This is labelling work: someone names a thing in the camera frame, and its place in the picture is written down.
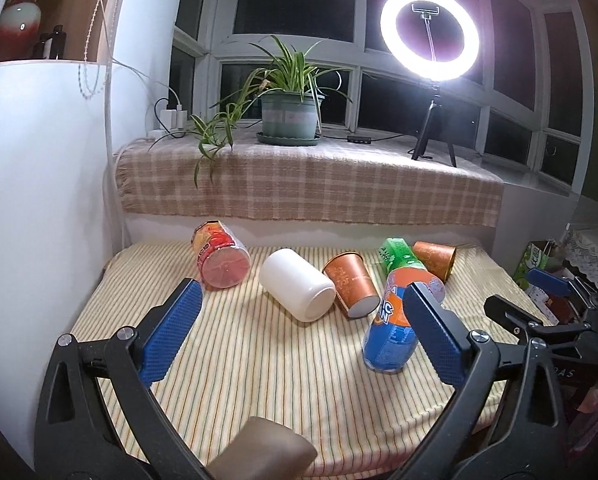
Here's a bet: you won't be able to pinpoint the white plastic cup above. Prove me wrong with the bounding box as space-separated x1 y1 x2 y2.
259 248 336 323

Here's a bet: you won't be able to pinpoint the red cardboard box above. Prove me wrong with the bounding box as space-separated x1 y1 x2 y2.
527 286 577 325

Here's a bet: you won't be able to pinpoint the green paper bag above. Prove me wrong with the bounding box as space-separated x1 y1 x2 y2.
513 240 563 290

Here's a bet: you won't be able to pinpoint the spider plant in pot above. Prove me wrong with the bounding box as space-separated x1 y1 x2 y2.
151 35 350 174

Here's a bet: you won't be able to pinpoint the brown rounded object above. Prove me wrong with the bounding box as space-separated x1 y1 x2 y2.
206 416 317 480

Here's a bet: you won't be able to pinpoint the lace white cloth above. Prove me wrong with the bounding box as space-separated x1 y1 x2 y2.
565 229 598 290

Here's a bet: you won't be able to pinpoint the white power strip chargers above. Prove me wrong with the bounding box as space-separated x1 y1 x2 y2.
148 105 186 139

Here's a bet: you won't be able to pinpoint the orange gold cup open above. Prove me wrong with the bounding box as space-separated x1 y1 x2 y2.
412 240 456 283

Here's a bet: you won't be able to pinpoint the green plastic cup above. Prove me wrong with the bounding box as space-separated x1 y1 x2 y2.
378 237 426 274

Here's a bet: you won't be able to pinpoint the black tripod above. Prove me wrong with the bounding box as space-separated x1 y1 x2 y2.
411 82 444 160

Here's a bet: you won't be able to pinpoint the ring light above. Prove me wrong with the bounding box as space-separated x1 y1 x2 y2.
379 0 480 84

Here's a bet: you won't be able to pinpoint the plaid brown blanket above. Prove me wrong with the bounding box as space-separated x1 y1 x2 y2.
116 136 504 228

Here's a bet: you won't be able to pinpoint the orange gold cup near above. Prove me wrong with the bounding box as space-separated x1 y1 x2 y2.
323 252 380 320

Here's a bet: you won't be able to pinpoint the red white vase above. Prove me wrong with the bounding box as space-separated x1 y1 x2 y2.
0 0 42 62

